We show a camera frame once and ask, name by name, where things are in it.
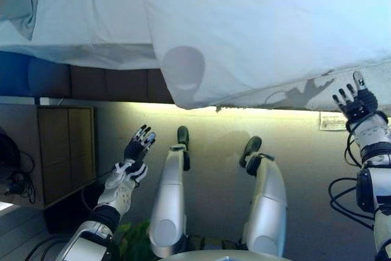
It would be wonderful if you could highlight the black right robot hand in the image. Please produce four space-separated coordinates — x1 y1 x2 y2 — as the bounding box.
331 70 379 120

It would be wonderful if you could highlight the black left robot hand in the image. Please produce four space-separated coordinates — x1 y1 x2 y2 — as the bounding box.
123 124 157 163

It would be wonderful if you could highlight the white duvet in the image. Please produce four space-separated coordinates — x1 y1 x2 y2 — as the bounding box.
143 0 391 111

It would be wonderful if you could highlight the white bed sheet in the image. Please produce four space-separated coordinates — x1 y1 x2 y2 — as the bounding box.
0 0 164 71

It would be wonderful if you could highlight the silver left robot leg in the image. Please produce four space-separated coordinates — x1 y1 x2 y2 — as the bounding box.
148 125 192 259

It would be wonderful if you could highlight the silver robot leg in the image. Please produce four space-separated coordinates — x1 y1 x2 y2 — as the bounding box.
238 135 290 257
148 125 192 259

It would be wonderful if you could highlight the wooden nightstand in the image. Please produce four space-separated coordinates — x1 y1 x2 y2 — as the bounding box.
36 106 97 210

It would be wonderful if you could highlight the silver right robot leg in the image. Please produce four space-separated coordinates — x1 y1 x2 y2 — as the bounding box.
238 135 290 257

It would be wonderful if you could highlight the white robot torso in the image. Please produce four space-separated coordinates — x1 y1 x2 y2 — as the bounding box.
166 250 291 261

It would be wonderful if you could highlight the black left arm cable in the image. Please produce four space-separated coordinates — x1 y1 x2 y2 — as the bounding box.
30 169 120 261

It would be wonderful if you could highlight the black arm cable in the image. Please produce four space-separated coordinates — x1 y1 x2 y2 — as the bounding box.
328 114 376 228
30 169 120 261

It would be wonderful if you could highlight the dark brown bed frame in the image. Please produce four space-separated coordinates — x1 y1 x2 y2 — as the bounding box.
0 51 178 105

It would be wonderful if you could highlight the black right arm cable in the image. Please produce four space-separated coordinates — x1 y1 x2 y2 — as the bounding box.
328 114 376 228

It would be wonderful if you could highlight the black bag with cables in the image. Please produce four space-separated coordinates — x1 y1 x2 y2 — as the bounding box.
0 125 36 205

